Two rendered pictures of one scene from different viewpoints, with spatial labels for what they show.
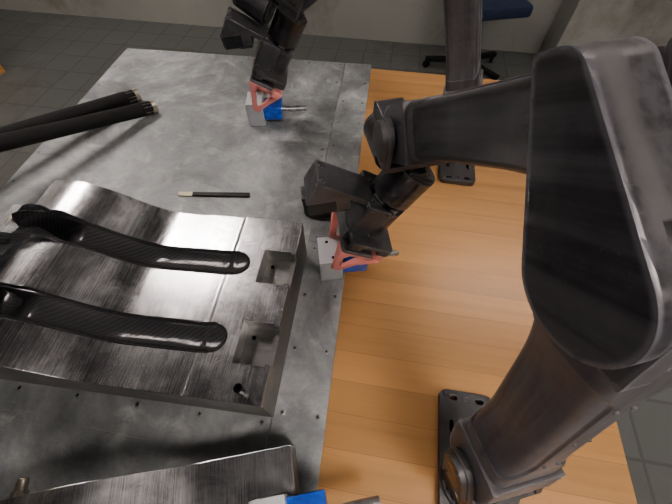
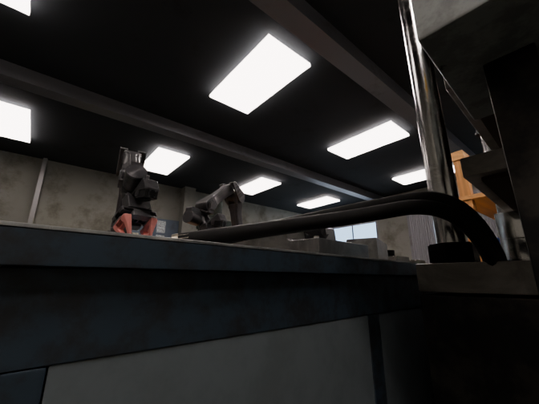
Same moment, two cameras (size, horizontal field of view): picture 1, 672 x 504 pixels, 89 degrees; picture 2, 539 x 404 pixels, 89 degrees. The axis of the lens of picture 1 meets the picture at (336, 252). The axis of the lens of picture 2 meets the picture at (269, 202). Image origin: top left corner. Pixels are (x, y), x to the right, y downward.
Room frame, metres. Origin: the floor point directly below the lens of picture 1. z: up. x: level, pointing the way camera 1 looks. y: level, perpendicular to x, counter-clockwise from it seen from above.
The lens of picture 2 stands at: (1.03, 0.93, 0.75)
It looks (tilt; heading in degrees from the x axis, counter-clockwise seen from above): 16 degrees up; 221
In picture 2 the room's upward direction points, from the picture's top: straight up
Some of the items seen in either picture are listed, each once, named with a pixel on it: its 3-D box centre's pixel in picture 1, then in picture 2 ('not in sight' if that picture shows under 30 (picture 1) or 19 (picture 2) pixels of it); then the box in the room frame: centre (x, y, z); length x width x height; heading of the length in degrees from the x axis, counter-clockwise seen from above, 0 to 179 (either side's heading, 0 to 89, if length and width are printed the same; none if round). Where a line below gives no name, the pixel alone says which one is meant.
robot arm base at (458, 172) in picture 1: (460, 136); not in sight; (0.58, -0.26, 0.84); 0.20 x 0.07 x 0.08; 170
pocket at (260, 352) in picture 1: (259, 347); not in sight; (0.13, 0.10, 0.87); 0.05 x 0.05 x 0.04; 83
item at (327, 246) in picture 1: (359, 256); not in sight; (0.30, -0.04, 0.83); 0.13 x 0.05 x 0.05; 96
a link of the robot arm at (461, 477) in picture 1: (494, 471); not in sight; (0.00, -0.15, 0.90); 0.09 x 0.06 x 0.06; 103
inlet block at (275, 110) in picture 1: (277, 108); not in sight; (0.69, 0.13, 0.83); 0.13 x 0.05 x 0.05; 92
